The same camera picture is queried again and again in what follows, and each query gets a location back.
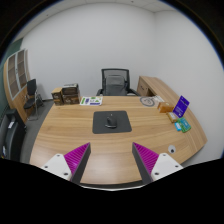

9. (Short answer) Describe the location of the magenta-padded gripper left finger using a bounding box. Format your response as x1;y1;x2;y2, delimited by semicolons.
40;142;92;185

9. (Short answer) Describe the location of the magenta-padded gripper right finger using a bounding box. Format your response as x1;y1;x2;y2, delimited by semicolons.
131;142;184;185

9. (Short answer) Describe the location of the black computer mouse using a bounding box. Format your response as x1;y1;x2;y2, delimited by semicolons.
104;113;118;130

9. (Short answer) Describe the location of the dark grey mouse pad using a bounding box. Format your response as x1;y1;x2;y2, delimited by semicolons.
92;110;133;135

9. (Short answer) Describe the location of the blue packet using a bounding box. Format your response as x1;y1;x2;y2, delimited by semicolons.
173;121;183;132

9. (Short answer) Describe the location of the pale yellow small box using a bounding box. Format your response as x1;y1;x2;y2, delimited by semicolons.
165;111;180;124

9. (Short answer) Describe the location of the green packet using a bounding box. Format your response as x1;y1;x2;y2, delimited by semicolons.
178;117;192;134

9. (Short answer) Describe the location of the orange-brown small box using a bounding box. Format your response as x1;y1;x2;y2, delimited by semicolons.
157;101;175;114

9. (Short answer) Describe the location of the white printed sheet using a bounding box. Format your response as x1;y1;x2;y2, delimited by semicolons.
79;95;104;107

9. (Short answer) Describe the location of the purple sign card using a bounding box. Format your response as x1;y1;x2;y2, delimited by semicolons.
172;95;191;119

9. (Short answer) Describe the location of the large dark brown box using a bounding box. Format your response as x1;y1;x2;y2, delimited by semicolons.
61;83;81;106

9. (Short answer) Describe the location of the small brown cardboard box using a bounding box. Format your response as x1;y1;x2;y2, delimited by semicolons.
50;87;65;107

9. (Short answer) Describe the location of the black leather office chair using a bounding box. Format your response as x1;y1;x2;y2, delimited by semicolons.
0;108;27;162

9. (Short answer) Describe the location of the wooden side desk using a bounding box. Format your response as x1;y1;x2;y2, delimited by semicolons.
136;75;183;105

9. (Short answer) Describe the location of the grey backpack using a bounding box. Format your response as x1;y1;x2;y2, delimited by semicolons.
104;74;129;97

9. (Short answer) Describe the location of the black visitor chair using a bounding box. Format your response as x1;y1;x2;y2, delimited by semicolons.
22;78;45;121

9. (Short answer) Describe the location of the black mesh office chair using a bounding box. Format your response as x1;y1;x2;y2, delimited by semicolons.
95;68;141;98

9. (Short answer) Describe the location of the wooden shelf unit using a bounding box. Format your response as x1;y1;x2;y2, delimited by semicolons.
3;48;33;123

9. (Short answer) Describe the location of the white cable grommet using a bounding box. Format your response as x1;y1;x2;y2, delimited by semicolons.
167;144;177;155

